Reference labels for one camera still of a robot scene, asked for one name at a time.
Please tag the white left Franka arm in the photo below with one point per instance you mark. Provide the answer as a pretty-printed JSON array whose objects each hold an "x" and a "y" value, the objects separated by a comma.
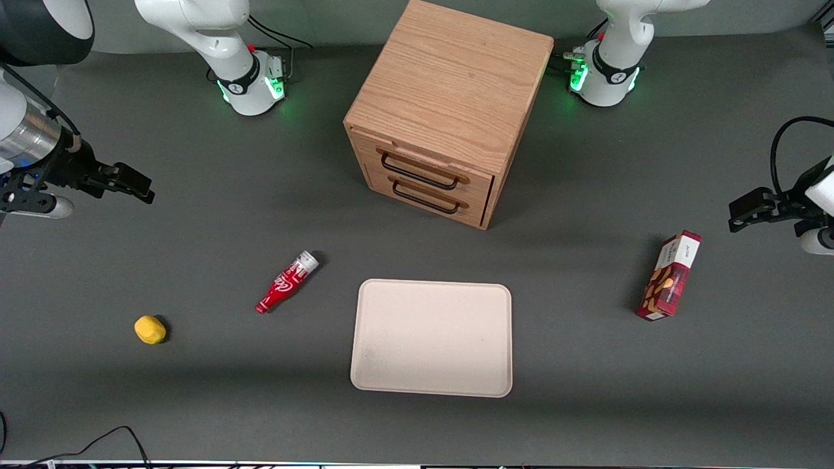
[{"x": 619, "y": 39}]

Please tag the beige rectangular tray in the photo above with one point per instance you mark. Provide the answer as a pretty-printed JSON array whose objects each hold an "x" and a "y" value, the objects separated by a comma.
[{"x": 431, "y": 339}]

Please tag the oak drawer front panel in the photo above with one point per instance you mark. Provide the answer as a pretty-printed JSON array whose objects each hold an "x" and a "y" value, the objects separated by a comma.
[{"x": 472, "y": 212}]

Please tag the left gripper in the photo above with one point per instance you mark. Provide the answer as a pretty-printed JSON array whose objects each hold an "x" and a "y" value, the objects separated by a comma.
[{"x": 796, "y": 192}]

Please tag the oak drawer with box interior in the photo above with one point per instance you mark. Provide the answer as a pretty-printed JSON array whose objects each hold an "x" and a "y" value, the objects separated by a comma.
[{"x": 481, "y": 184}]

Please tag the small yellow lemon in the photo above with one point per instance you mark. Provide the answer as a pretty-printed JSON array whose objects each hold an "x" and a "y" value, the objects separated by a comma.
[{"x": 150, "y": 329}]

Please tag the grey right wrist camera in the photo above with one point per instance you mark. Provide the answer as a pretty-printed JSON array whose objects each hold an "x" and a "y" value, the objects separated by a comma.
[{"x": 60, "y": 207}]

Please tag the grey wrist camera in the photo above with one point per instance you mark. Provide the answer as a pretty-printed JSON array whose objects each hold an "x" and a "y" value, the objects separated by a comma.
[
  {"x": 60, "y": 207},
  {"x": 818, "y": 242}
]

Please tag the light oak two-drawer cabinet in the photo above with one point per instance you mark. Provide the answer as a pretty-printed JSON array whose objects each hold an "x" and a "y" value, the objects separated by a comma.
[{"x": 449, "y": 78}]

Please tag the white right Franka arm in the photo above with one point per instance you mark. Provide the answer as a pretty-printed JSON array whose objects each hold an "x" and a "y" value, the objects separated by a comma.
[{"x": 195, "y": 19}]

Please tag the red plaid cookie box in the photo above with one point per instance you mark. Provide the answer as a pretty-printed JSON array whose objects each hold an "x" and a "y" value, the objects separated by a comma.
[{"x": 671, "y": 277}]

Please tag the grey aluminium frame profile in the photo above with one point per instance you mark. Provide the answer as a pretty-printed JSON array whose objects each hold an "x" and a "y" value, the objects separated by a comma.
[{"x": 824, "y": 19}]

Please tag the red cola bottle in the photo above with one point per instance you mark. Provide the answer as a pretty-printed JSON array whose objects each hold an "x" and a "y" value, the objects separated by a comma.
[{"x": 283, "y": 286}]

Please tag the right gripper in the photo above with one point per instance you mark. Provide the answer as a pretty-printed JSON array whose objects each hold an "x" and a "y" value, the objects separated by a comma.
[{"x": 67, "y": 167}]

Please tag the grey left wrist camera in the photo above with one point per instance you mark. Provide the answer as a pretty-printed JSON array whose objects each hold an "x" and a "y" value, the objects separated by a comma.
[{"x": 818, "y": 242}]

